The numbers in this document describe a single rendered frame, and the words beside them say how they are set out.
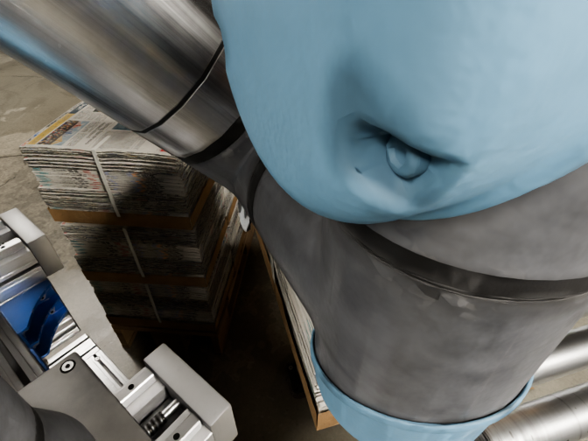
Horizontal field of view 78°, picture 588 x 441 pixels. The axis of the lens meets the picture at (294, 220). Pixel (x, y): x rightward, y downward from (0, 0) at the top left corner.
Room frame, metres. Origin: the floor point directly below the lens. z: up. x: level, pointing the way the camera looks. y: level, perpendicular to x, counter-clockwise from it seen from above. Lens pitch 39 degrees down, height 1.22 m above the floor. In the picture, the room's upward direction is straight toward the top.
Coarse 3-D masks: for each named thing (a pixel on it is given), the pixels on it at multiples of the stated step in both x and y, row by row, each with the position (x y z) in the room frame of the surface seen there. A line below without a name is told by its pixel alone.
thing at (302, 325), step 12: (288, 288) 0.26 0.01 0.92; (288, 300) 0.26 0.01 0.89; (288, 312) 0.25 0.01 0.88; (300, 312) 0.22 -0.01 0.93; (288, 324) 0.28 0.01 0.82; (300, 324) 0.21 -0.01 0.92; (300, 336) 0.21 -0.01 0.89; (300, 348) 0.21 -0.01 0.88; (300, 360) 0.22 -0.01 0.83; (312, 372) 0.18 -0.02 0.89; (312, 384) 0.17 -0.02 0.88; (312, 396) 0.18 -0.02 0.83; (324, 408) 0.16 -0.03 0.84
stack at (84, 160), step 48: (48, 144) 0.75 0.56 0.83; (96, 144) 0.75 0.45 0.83; (144, 144) 0.76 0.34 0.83; (48, 192) 0.74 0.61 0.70; (96, 192) 0.73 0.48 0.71; (144, 192) 0.72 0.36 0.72; (192, 192) 0.77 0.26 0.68; (96, 240) 0.74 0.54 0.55; (144, 240) 0.73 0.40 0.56; (192, 240) 0.72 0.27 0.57; (240, 240) 1.15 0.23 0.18; (96, 288) 0.76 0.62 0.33; (144, 288) 0.74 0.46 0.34; (192, 288) 0.73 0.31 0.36
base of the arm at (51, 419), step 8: (32, 408) 0.14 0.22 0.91; (40, 416) 0.13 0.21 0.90; (48, 416) 0.14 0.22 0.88; (56, 416) 0.14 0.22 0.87; (64, 416) 0.15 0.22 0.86; (40, 424) 0.12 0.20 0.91; (48, 424) 0.13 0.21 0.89; (56, 424) 0.13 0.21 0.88; (64, 424) 0.14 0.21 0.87; (72, 424) 0.14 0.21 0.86; (80, 424) 0.15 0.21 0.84; (40, 432) 0.12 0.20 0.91; (48, 432) 0.12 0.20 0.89; (56, 432) 0.13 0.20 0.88; (64, 432) 0.13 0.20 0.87; (72, 432) 0.13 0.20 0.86; (80, 432) 0.14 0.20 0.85; (88, 432) 0.14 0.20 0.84; (40, 440) 0.11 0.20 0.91; (48, 440) 0.12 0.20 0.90; (56, 440) 0.12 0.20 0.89; (64, 440) 0.12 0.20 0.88; (72, 440) 0.13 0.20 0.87; (80, 440) 0.13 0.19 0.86; (88, 440) 0.13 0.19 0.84
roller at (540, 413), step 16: (544, 400) 0.19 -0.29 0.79; (560, 400) 0.19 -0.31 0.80; (576, 400) 0.19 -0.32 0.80; (512, 416) 0.17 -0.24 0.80; (528, 416) 0.17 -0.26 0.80; (544, 416) 0.17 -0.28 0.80; (560, 416) 0.17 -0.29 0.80; (576, 416) 0.17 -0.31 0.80; (496, 432) 0.16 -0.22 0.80; (512, 432) 0.16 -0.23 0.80; (528, 432) 0.16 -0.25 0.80; (544, 432) 0.16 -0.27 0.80; (560, 432) 0.16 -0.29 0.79; (576, 432) 0.16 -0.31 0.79
